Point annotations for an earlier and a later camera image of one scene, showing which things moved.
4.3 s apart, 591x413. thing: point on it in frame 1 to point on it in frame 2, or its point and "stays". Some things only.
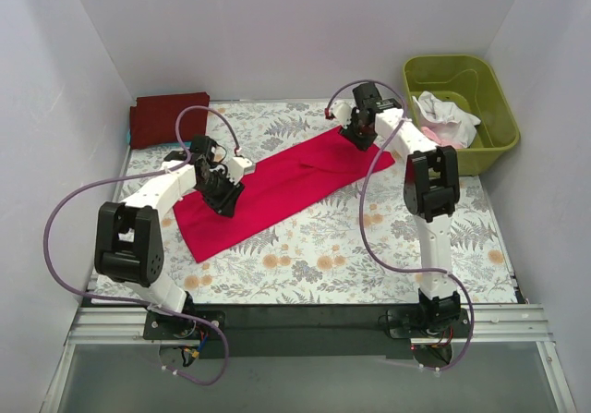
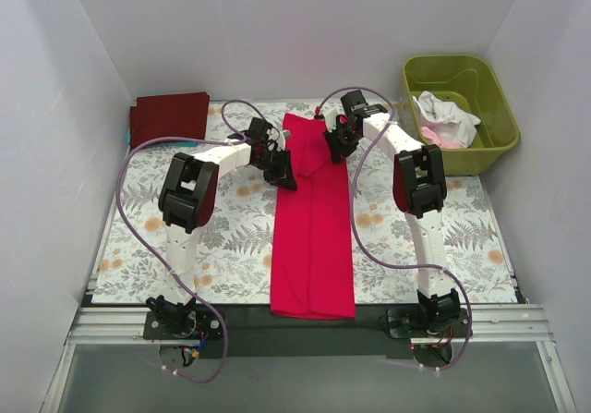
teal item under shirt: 128,142 stays
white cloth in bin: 455,125 stays
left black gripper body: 223,193 to 281,169
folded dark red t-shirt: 152,120 stays
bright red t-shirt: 322,165 to 312,255
